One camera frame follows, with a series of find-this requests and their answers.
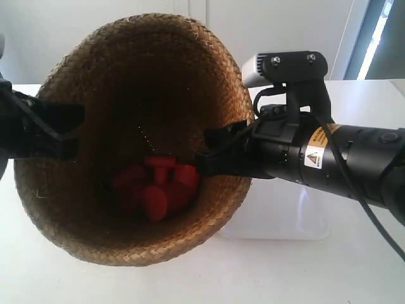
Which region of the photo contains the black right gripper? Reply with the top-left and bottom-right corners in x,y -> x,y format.
194,104 -> 320,181

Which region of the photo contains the white plastic tray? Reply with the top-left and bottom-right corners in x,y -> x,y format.
220,179 -> 330,241

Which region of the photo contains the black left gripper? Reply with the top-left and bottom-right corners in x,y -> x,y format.
1,79 -> 85,160

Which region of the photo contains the black cable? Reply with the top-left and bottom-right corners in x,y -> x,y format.
252,85 -> 405,263

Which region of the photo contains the dark window frame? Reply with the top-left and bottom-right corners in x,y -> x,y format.
344,0 -> 404,80

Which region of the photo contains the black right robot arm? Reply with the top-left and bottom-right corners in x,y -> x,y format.
195,104 -> 404,222

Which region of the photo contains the brown woven basket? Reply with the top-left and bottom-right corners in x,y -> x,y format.
13,13 -> 254,267

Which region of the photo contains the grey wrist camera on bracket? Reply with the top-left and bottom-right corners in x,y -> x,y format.
242,51 -> 332,122

